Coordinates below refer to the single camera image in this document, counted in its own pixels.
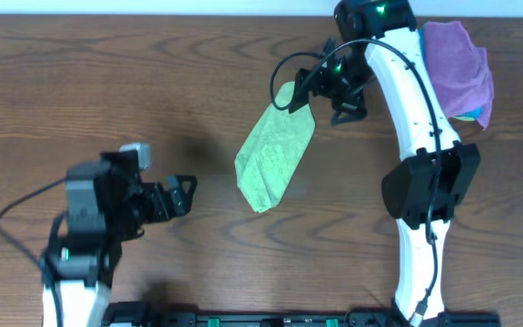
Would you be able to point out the blue microfiber cloth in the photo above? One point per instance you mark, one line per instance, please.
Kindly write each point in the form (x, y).
(474, 113)

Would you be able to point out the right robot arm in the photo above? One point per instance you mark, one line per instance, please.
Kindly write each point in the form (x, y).
(381, 41)

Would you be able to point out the purple microfiber cloth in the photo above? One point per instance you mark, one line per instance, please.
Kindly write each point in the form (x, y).
(458, 70)

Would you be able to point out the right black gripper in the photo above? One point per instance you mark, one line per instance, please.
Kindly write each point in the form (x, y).
(320, 88)

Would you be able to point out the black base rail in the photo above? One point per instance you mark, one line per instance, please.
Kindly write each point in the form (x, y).
(142, 314)

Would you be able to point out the green cloth under pile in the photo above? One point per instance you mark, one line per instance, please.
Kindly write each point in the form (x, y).
(465, 118)

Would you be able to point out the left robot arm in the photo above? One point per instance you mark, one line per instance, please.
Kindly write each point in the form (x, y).
(108, 203)

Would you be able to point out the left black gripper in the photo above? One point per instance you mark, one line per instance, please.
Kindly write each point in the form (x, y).
(156, 202)

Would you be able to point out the light green microfiber cloth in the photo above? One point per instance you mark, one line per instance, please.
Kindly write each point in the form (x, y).
(271, 154)

